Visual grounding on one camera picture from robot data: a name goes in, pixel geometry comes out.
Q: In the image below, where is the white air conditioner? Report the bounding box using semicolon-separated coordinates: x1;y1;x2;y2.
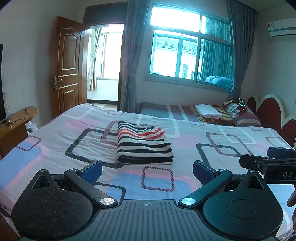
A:
267;18;296;38

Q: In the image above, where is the metal door handle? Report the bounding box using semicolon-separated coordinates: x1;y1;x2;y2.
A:
53;76;63;91

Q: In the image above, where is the striped knit sweater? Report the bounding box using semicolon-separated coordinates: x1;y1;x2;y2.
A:
116;120;174;165

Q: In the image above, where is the black television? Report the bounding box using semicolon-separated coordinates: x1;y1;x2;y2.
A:
0;44;6;123

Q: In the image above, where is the patterned bed sheet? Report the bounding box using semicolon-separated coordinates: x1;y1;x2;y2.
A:
0;102;296;241

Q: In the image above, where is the folded white towel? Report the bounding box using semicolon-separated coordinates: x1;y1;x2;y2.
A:
194;104;222;118

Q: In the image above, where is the window with frame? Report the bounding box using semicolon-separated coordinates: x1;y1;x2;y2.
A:
147;4;234;91

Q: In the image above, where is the grey curtain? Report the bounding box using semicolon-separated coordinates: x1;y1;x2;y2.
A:
226;1;257;100
121;0;150;113

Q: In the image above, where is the black cable on cabinet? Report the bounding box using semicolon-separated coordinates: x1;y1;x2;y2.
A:
6;106;31;126

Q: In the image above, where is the grey right curtain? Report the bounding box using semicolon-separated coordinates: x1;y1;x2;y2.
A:
226;1;257;100

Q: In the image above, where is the grey left curtain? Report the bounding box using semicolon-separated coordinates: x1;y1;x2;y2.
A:
121;0;150;113

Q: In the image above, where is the checkered pillow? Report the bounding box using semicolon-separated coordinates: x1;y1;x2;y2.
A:
222;98;261;126

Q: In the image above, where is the wooden tv cabinet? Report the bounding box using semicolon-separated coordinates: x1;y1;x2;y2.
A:
1;106;37;159

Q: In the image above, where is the red white headboard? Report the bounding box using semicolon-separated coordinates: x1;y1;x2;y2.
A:
247;94;296;148

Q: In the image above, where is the red patterned blanket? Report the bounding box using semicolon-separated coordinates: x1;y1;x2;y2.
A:
190;104;236;126

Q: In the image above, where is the beige balcony curtain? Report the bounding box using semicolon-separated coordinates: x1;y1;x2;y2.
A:
87;28;102;91

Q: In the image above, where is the person's right hand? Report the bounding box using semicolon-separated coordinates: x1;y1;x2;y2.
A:
287;191;296;232

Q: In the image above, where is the brown wooden door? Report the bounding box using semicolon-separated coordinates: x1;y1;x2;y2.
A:
51;16;89;117

